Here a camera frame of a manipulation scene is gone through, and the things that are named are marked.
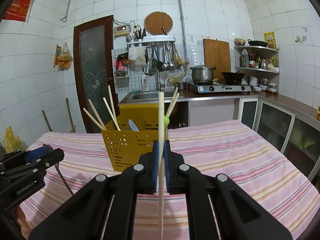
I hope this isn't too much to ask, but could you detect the white wall meter box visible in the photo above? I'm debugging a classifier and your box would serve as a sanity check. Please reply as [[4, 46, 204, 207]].
[[114, 25, 131, 37]]

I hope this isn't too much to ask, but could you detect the yellow plastic bag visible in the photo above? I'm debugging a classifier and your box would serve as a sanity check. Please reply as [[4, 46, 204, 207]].
[[3, 126, 25, 153]]

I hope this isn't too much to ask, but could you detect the kitchen counter with cabinets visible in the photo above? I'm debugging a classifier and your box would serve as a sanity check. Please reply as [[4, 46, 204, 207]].
[[118, 89, 320, 183]]

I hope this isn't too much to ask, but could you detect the round wooden cutting board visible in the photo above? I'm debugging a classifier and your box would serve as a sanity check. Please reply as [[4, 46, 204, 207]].
[[144, 11, 173, 35]]

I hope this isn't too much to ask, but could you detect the rectangular wooden cutting board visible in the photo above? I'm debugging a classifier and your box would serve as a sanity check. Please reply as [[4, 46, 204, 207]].
[[203, 39, 231, 80]]

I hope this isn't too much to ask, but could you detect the yellow wall poster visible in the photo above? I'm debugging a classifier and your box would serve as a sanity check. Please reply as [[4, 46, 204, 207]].
[[263, 31, 278, 50]]

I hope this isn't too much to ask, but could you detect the black pan on shelf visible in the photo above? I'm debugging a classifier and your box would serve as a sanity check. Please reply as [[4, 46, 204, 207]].
[[247, 39, 268, 47]]

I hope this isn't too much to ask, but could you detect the stainless steel pot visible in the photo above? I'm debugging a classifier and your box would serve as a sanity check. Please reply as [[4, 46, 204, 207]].
[[190, 65, 216, 82]]

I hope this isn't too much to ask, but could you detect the steel sink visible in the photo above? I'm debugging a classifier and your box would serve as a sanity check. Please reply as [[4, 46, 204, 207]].
[[123, 90, 174, 102]]

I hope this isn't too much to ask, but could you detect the brown wooden spoon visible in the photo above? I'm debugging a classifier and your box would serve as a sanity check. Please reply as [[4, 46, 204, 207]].
[[54, 163, 74, 196]]

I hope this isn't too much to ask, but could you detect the red calendar in niche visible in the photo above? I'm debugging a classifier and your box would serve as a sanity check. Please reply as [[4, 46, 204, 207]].
[[4, 0, 31, 22]]

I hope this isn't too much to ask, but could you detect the black wok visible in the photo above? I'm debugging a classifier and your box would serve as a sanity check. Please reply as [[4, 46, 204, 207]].
[[221, 72, 245, 86]]

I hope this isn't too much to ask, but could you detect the white corner shelf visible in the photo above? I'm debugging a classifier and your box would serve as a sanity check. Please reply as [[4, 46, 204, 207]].
[[232, 46, 280, 90]]

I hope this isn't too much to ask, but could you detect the steel faucet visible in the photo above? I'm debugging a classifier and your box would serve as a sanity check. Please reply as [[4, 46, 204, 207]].
[[144, 57, 165, 91]]

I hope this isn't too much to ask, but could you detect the wall utensil rack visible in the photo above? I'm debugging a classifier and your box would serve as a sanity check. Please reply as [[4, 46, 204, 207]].
[[127, 35, 183, 73]]

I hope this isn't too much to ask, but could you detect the green handled metal fork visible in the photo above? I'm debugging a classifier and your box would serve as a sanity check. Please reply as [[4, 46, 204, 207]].
[[164, 115, 170, 128]]

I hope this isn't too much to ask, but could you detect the steel gas stove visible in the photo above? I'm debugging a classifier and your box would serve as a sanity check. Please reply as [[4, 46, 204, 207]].
[[187, 82, 252, 94]]

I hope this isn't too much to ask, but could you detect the yellow perforated utensil holder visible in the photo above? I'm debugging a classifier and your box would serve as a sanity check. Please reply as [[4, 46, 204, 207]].
[[101, 103, 158, 172]]

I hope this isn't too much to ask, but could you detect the dark brown glass door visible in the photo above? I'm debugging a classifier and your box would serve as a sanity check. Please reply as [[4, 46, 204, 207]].
[[73, 16, 119, 133]]

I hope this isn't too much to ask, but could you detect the hanging orange bag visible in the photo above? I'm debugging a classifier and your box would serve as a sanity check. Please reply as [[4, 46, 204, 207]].
[[54, 42, 73, 71]]

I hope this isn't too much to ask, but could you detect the light blue plastic spoon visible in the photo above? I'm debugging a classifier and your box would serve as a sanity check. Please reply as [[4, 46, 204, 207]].
[[128, 119, 139, 132]]

